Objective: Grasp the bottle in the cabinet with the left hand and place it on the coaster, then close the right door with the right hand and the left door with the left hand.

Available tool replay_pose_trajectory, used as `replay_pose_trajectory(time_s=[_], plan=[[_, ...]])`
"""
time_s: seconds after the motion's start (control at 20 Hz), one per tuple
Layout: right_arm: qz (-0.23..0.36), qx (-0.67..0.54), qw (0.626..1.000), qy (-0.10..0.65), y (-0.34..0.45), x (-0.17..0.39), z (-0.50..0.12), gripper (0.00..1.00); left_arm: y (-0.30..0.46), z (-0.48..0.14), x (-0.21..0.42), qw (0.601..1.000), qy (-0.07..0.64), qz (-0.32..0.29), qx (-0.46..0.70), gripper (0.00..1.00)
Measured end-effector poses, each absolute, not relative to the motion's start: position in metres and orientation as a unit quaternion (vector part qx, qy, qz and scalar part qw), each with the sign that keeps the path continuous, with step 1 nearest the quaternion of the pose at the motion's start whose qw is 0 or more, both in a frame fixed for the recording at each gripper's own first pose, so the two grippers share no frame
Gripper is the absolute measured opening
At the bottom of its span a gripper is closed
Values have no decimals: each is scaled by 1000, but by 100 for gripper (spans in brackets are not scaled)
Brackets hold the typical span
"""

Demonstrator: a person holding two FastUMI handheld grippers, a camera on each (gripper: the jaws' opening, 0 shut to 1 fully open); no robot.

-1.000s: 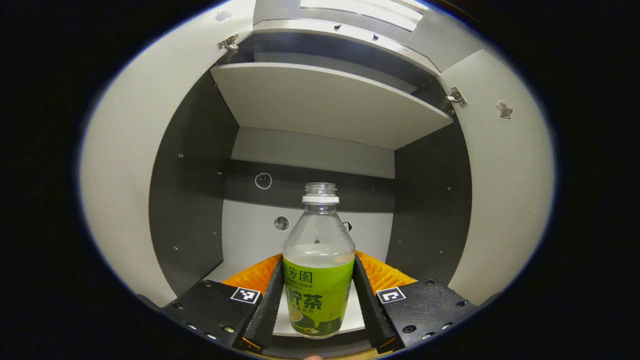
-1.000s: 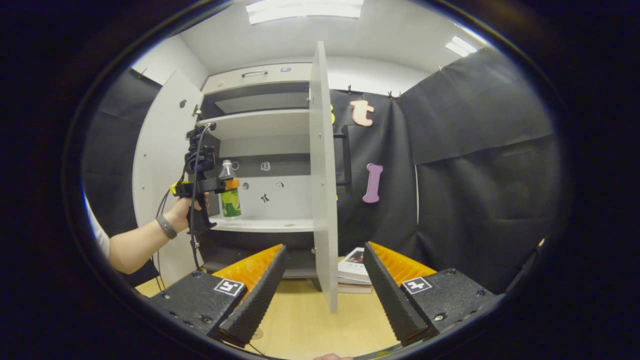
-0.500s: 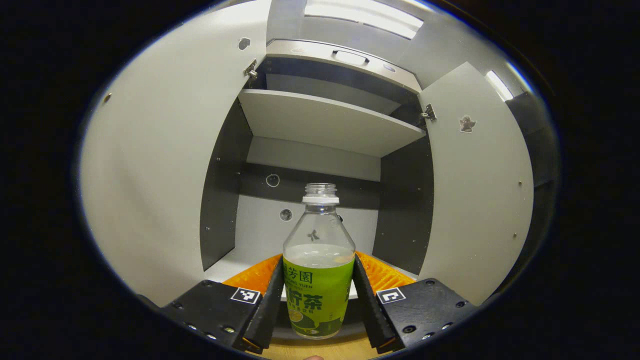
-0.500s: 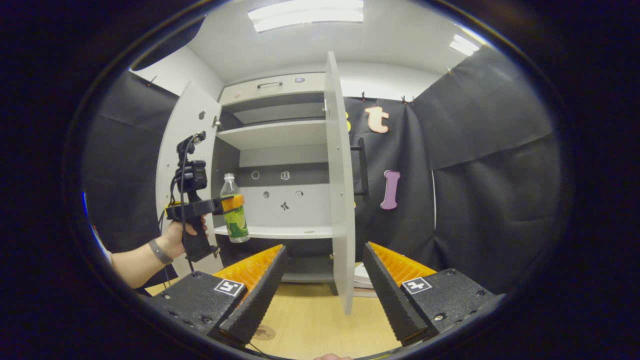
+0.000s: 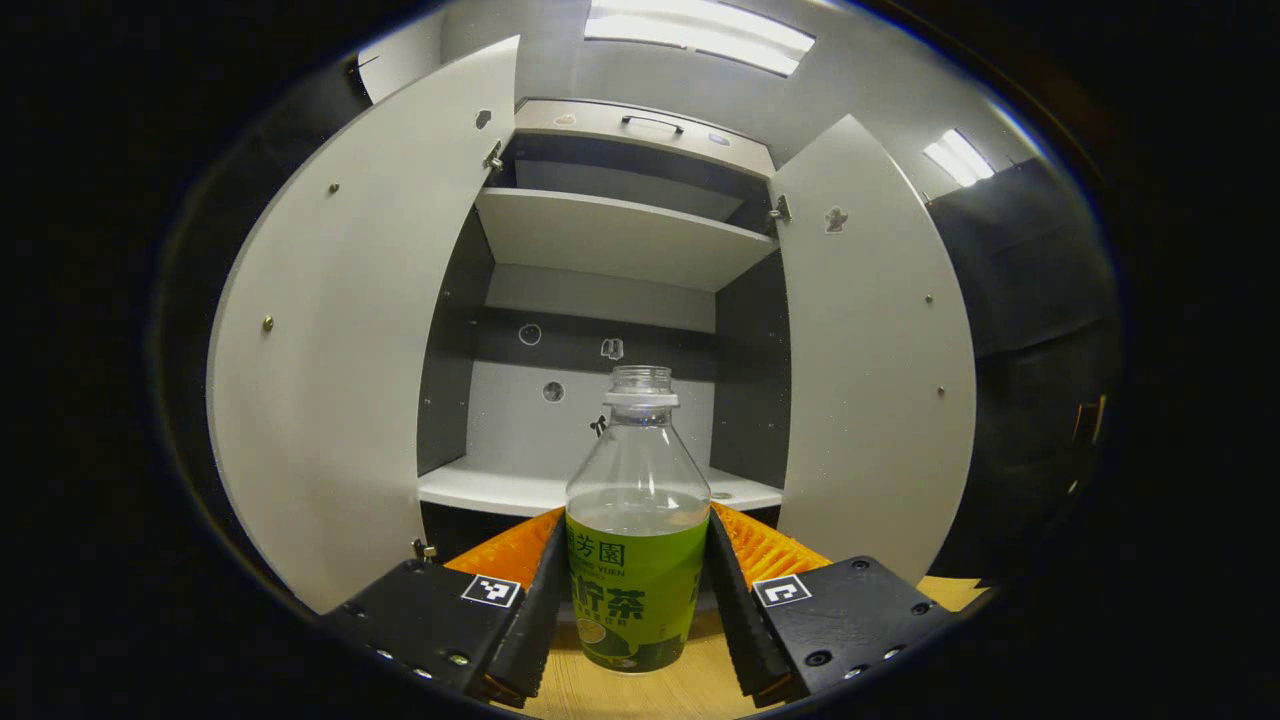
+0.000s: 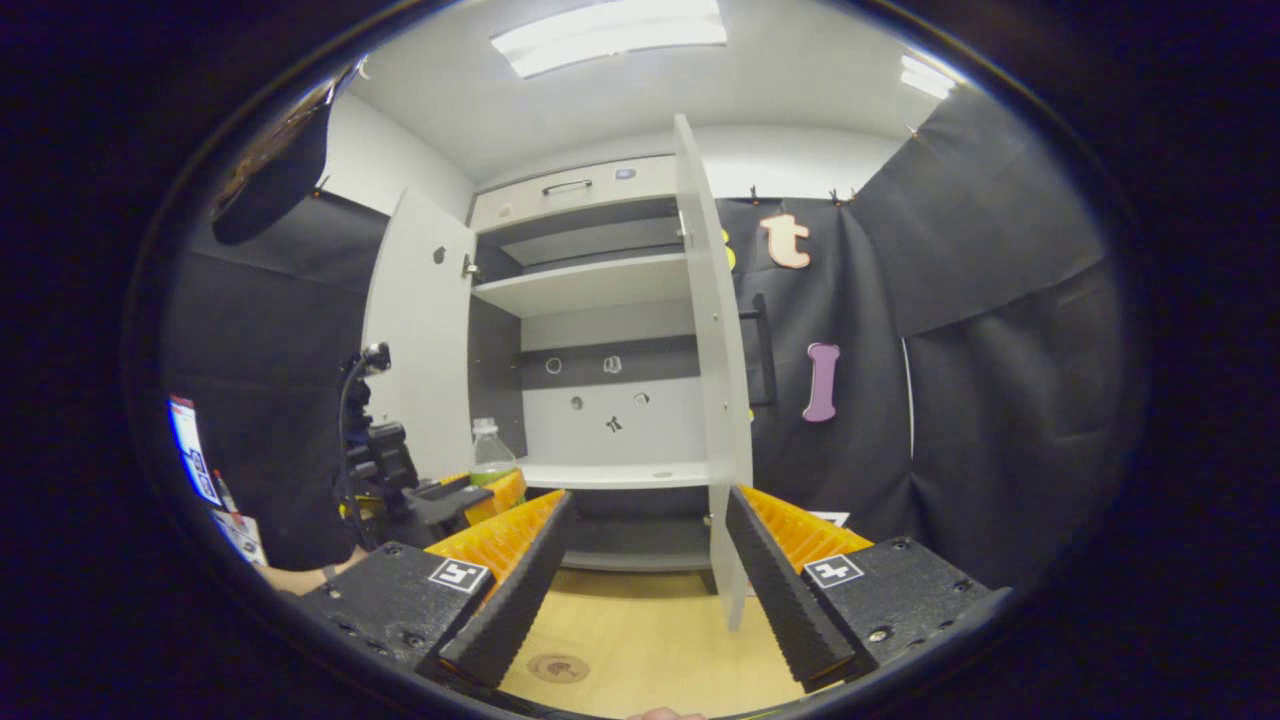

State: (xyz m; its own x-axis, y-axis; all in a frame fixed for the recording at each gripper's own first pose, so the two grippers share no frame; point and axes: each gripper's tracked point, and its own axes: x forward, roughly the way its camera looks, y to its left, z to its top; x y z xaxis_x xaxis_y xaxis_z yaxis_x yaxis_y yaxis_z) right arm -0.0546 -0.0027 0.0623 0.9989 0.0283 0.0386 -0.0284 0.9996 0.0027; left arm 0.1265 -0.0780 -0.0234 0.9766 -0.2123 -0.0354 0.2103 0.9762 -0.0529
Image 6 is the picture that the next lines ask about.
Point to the bright printed panel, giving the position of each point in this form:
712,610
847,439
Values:
195,450

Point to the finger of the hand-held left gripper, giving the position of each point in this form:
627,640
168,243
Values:
500,497

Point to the large ceiling light panel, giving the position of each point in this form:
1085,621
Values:
610,35

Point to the grey cabinet drawer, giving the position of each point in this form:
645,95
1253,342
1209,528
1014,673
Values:
575,190

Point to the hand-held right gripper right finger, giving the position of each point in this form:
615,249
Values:
785,600

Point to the green label bottle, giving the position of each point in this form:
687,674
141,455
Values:
490,450

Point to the white paper sheet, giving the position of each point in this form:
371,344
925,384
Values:
242,530

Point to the grey cabinet door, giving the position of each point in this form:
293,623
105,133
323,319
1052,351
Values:
720,380
420,340

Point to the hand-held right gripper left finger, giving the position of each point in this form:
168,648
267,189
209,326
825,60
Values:
505,610

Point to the grey cabinet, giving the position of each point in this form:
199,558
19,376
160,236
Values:
600,290

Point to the black backdrop cloth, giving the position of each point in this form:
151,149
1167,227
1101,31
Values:
1000,400

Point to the small ceiling light panel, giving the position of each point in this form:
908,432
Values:
927,77

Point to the round brown coaster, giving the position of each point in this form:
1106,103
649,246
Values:
558,668

